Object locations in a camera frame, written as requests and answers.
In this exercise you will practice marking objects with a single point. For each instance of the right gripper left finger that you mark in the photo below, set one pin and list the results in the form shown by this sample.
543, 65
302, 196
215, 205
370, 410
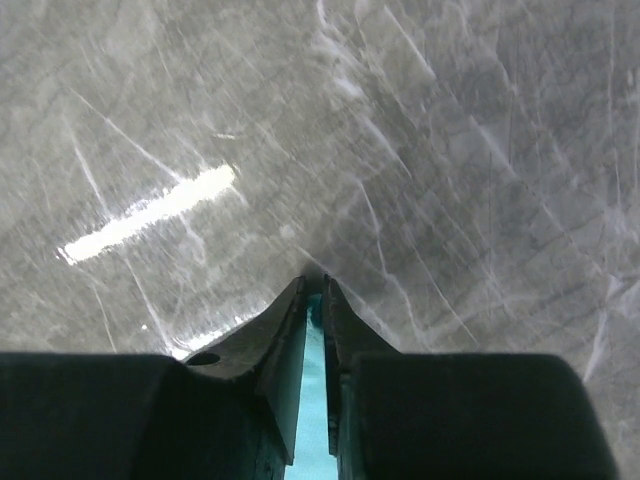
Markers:
228, 411

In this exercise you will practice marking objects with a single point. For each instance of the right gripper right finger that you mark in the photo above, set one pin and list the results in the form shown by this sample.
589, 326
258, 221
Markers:
395, 415

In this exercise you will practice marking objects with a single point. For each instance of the teal t shirt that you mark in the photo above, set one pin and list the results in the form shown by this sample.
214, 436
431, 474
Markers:
312, 460

